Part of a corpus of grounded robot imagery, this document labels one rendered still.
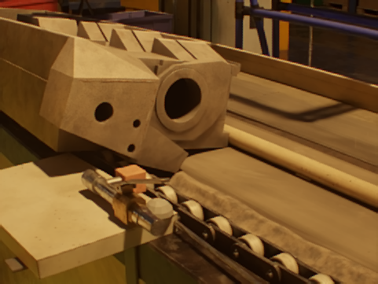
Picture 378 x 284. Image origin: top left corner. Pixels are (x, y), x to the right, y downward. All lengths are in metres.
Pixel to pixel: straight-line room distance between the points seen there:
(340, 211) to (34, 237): 0.47
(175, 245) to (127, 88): 0.27
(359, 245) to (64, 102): 0.48
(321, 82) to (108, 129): 0.83
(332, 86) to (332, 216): 0.72
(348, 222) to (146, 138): 0.36
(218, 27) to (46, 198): 2.51
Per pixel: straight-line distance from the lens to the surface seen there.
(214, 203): 0.95
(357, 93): 1.53
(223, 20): 3.27
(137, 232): 0.76
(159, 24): 2.09
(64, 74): 0.89
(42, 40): 1.06
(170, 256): 0.74
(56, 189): 0.88
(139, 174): 0.84
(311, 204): 0.95
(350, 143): 1.25
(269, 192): 0.98
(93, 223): 0.77
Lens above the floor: 1.15
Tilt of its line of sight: 19 degrees down
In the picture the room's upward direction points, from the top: 1 degrees clockwise
